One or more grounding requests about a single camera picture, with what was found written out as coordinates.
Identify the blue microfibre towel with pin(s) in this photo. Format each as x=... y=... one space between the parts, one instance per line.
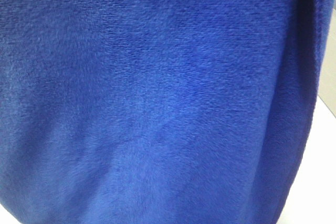
x=156 y=111

